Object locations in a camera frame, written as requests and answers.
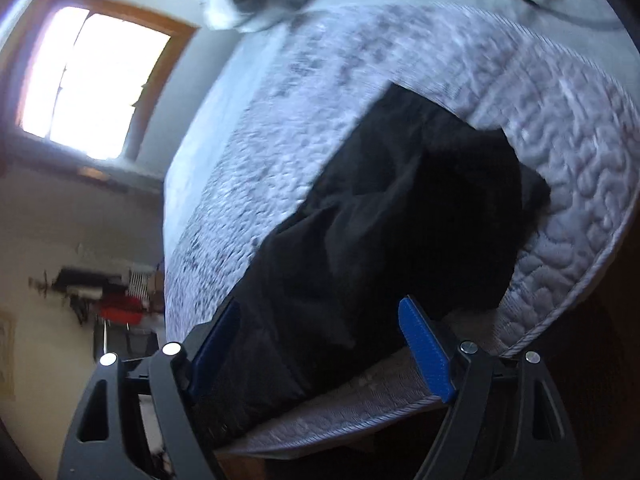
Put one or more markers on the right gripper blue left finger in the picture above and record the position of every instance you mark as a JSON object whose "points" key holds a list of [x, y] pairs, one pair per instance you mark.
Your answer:
{"points": [[106, 439]]}

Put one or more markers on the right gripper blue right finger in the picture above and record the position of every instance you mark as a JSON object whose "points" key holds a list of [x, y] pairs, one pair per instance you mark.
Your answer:
{"points": [[505, 418]]}

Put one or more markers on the black pants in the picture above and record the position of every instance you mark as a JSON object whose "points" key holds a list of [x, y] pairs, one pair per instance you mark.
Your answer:
{"points": [[415, 203]]}

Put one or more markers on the black metal chair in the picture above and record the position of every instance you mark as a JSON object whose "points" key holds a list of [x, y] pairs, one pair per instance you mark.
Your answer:
{"points": [[128, 341]]}

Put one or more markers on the coat rack with clothes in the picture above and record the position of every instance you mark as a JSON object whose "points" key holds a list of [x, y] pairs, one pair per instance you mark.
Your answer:
{"points": [[118, 298]]}

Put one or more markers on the quilted light purple bedspread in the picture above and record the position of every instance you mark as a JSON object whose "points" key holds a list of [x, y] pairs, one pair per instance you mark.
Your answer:
{"points": [[560, 78]]}

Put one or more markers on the wooden framed window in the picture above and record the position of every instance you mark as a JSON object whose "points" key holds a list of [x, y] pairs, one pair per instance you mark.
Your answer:
{"points": [[90, 74]]}

